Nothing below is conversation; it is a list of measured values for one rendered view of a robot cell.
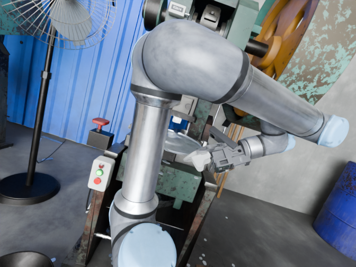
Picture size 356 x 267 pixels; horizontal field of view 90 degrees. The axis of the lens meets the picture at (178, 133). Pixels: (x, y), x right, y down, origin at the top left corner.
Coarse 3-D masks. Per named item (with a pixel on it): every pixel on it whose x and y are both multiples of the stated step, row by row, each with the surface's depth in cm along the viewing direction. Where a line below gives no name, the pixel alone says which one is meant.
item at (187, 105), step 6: (186, 96) 92; (192, 96) 92; (180, 102) 90; (186, 102) 90; (192, 102) 90; (174, 108) 91; (180, 108) 91; (186, 108) 90; (192, 108) 93; (192, 114) 94
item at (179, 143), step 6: (168, 132) 87; (168, 138) 76; (174, 138) 79; (180, 138) 82; (186, 138) 88; (168, 144) 71; (174, 144) 72; (180, 144) 74; (186, 144) 79; (192, 144) 81; (198, 144) 84; (168, 150) 64; (174, 150) 66; (180, 150) 68; (186, 150) 71; (192, 150) 73
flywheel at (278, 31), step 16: (288, 0) 93; (304, 0) 78; (272, 16) 105; (288, 16) 88; (304, 16) 74; (272, 32) 106; (288, 32) 83; (304, 32) 64; (272, 48) 87; (288, 48) 78; (256, 64) 110; (272, 64) 89; (240, 112) 102
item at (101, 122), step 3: (93, 120) 78; (96, 120) 78; (99, 120) 79; (102, 120) 80; (105, 120) 82; (108, 120) 84; (96, 123) 78; (99, 123) 78; (102, 123) 78; (105, 123) 79; (108, 123) 82; (99, 126) 81
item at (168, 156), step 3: (171, 129) 98; (177, 132) 95; (180, 132) 100; (165, 150) 89; (165, 153) 89; (168, 153) 89; (171, 153) 89; (174, 153) 89; (162, 156) 89; (165, 156) 89; (168, 156) 89; (171, 156) 88; (174, 156) 89; (168, 159) 90; (171, 159) 90; (174, 159) 90
